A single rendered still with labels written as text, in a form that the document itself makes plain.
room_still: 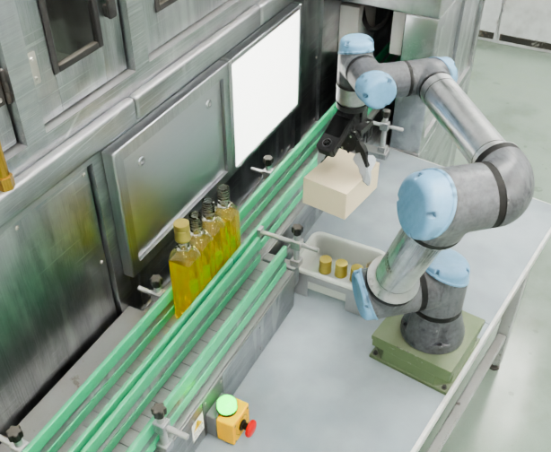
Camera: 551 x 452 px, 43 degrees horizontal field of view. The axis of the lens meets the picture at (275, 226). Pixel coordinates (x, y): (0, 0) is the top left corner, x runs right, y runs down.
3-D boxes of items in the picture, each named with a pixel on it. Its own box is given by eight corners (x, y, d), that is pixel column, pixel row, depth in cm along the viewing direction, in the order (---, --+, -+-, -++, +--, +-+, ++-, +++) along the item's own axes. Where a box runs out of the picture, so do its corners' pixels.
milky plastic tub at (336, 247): (314, 252, 203) (315, 229, 197) (387, 275, 195) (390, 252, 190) (287, 289, 191) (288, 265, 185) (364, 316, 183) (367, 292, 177)
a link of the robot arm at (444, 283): (473, 314, 160) (484, 269, 151) (418, 325, 157) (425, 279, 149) (450, 280, 169) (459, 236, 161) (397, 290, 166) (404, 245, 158)
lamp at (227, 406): (223, 397, 154) (223, 388, 152) (240, 404, 153) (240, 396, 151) (213, 412, 151) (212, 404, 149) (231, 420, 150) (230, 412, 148)
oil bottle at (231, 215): (223, 260, 181) (219, 194, 168) (242, 267, 179) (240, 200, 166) (213, 273, 177) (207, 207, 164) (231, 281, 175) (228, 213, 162)
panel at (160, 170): (292, 104, 225) (293, 0, 203) (300, 106, 224) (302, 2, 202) (123, 274, 162) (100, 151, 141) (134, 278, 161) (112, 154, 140)
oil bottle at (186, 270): (188, 303, 169) (179, 236, 156) (207, 311, 167) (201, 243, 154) (174, 318, 165) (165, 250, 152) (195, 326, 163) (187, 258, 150)
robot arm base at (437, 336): (476, 329, 169) (483, 299, 163) (441, 364, 161) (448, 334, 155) (423, 300, 177) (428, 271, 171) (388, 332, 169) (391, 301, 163)
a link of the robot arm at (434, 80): (574, 180, 114) (448, 39, 149) (513, 189, 112) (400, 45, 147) (554, 231, 122) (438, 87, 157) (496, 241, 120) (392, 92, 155)
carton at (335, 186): (376, 187, 177) (379, 162, 172) (345, 220, 167) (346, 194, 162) (336, 171, 183) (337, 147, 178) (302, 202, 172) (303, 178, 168)
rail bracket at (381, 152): (352, 158, 235) (356, 99, 221) (399, 171, 230) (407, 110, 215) (346, 165, 232) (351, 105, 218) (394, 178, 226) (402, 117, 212)
